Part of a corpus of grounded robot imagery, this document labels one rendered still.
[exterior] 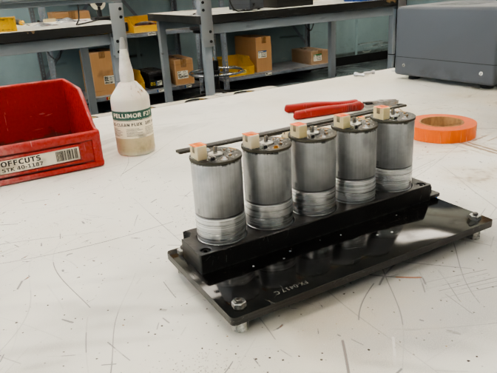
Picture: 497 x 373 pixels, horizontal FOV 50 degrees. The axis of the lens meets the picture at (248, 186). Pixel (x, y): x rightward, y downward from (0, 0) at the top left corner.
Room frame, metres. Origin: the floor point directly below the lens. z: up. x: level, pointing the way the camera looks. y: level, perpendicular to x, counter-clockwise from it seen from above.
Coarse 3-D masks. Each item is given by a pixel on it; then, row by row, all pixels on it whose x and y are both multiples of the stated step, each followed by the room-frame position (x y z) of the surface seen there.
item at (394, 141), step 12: (384, 132) 0.28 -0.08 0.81; (396, 132) 0.28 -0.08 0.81; (408, 132) 0.28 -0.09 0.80; (384, 144) 0.28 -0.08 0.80; (396, 144) 0.28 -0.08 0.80; (408, 144) 0.28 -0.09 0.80; (384, 156) 0.28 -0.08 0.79; (396, 156) 0.28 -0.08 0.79; (408, 156) 0.28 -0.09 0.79; (384, 168) 0.28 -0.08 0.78; (396, 168) 0.28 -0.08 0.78; (408, 168) 0.28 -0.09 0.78; (384, 180) 0.28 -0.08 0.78; (396, 180) 0.28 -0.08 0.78; (408, 180) 0.29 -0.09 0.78
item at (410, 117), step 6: (372, 114) 0.30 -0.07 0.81; (402, 114) 0.30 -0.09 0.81; (408, 114) 0.30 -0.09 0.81; (414, 114) 0.29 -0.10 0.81; (372, 120) 0.29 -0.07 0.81; (378, 120) 0.29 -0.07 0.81; (384, 120) 0.29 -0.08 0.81; (390, 120) 0.28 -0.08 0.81; (396, 120) 0.28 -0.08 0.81; (402, 120) 0.28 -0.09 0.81; (408, 120) 0.28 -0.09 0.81
